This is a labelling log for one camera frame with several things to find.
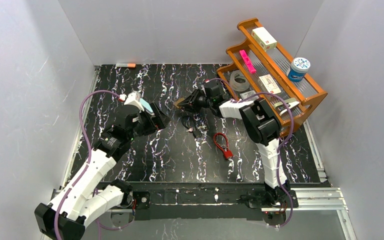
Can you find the clear tape roll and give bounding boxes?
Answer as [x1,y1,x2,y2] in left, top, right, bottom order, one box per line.
[229,70,250,92]

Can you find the packaged blister card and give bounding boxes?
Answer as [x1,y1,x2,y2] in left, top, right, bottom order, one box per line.
[239,90,256,100]

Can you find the white red staple box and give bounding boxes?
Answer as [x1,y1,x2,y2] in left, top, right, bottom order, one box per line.
[258,74,282,95]

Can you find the orange grey marker pen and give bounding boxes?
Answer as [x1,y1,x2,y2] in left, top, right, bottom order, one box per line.
[115,63,136,68]

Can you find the brass padlock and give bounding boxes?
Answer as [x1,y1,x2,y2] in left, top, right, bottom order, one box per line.
[173,97,188,110]

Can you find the orange wooden shelf rack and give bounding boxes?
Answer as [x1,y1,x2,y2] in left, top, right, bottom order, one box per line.
[216,18,328,132]

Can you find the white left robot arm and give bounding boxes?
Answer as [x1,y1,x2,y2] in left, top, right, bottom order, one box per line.
[34,102,170,240]

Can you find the white box top shelf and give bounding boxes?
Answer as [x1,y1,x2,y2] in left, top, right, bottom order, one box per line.
[251,27,278,52]

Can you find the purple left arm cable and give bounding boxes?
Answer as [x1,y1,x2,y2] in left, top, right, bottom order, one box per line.
[53,90,127,240]

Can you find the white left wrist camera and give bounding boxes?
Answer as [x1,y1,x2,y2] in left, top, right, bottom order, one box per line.
[124,91,145,111]

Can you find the black cable padlock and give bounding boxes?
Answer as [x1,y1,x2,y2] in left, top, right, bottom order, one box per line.
[180,115,202,139]

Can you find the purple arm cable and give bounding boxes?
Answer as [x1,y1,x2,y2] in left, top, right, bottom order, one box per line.
[53,90,127,240]
[205,78,295,229]

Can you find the red cable padlock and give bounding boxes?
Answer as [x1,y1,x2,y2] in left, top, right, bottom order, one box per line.
[213,132,233,161]

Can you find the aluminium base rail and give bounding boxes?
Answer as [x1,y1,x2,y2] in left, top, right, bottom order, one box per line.
[47,187,349,213]

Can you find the blue white round jar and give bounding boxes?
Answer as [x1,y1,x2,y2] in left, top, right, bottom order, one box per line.
[286,57,311,82]

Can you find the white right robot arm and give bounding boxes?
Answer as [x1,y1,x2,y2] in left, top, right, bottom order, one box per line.
[174,79,293,205]

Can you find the silver red-lock keys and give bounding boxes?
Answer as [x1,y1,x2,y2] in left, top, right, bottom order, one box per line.
[220,145,229,152]

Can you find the pink highlighter marker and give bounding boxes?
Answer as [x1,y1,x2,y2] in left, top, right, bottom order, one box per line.
[239,49,257,74]

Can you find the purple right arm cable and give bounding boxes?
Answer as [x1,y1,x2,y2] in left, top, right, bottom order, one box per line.
[205,78,295,229]

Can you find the teal white eraser block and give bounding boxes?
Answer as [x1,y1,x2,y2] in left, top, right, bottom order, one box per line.
[139,98,155,116]

